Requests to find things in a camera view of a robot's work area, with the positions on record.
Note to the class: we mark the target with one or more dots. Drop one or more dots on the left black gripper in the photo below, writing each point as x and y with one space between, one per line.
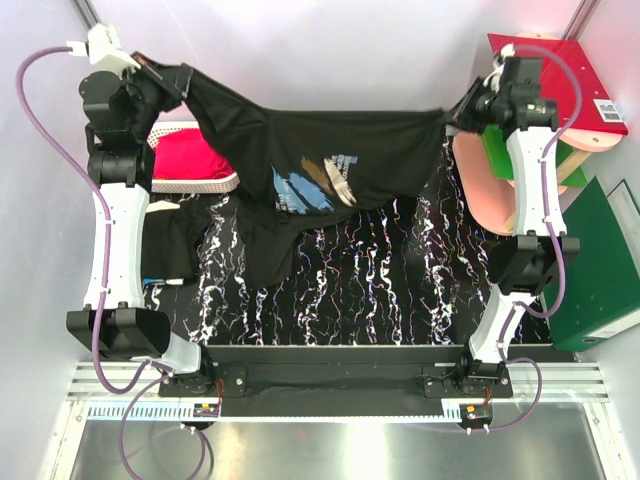
171 79

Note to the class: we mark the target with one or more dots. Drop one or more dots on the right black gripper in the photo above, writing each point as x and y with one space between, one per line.
460 117

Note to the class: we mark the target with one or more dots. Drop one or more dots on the black graphic t shirt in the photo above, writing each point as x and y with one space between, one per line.
302 170

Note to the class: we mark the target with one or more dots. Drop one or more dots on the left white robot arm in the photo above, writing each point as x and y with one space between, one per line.
114 323

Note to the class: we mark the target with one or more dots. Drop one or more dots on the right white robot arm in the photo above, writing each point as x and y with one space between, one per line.
539 247

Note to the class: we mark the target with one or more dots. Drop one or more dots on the light green folder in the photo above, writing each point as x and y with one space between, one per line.
500 162

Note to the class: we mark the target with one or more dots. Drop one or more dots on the pink t shirt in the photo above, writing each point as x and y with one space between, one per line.
185 155

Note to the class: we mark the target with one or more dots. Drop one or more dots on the pink wooden shelf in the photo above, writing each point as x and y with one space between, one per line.
491 200

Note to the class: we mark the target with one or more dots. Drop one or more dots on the white plastic basket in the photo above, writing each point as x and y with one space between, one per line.
223 185

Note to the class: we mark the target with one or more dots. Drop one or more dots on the red folder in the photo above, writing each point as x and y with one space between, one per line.
598 112

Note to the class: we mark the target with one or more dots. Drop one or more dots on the folded black t shirt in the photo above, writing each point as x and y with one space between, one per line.
172 234

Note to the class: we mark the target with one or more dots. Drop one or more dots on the dark green binder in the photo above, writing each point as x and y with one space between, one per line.
601 297

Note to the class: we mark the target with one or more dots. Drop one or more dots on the aluminium rail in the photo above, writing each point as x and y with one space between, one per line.
555 381

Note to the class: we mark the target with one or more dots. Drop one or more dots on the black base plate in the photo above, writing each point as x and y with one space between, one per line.
334 391

